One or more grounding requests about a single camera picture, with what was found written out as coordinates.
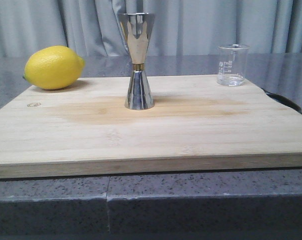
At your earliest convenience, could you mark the wooden cutting board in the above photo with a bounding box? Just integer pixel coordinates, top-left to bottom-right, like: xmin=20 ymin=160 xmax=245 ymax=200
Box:
xmin=0 ymin=75 xmax=302 ymax=179

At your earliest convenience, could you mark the silver steel jigger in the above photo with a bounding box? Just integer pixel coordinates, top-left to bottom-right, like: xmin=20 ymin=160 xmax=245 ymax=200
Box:
xmin=118 ymin=12 xmax=155 ymax=111

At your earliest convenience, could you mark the yellow lemon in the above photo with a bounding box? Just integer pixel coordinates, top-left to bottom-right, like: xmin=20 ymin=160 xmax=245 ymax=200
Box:
xmin=23 ymin=45 xmax=85 ymax=90

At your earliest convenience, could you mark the clear glass beaker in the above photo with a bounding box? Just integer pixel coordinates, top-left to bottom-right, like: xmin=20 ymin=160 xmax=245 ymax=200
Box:
xmin=217 ymin=44 xmax=250 ymax=87

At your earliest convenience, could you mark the black cutting board handle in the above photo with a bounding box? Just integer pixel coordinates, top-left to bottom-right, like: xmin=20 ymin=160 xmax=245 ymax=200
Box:
xmin=262 ymin=88 xmax=302 ymax=115

